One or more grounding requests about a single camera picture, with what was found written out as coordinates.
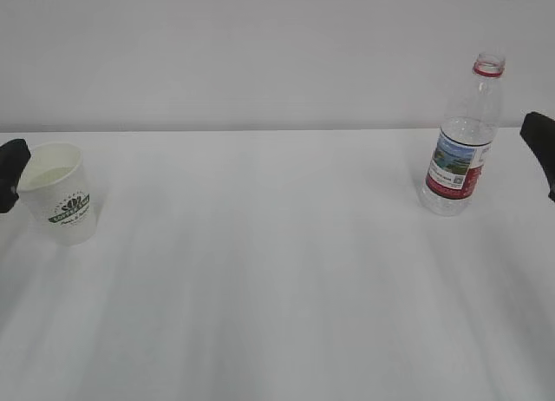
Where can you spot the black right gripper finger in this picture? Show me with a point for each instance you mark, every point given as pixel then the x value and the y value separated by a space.
pixel 538 132

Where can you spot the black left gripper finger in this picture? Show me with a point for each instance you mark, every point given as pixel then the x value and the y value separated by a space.
pixel 14 157

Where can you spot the white paper coffee cup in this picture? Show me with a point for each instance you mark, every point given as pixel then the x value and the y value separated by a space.
pixel 54 188

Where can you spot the clear water bottle red label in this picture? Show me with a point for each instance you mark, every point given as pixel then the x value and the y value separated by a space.
pixel 465 138

